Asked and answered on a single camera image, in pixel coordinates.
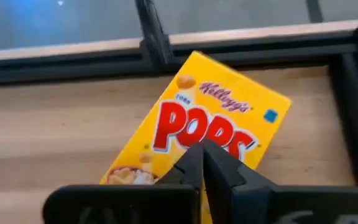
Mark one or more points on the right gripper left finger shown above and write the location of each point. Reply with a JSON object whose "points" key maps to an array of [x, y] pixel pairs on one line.
{"points": [[191, 168]]}

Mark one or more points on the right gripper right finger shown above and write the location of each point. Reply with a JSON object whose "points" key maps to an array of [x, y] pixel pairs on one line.
{"points": [[228, 186]]}

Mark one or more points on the yellow Corn Pops cereal box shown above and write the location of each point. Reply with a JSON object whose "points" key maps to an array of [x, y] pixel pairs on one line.
{"points": [[216, 93]]}

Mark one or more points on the black metal table frame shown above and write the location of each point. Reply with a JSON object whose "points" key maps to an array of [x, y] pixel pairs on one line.
{"points": [[73, 67]]}

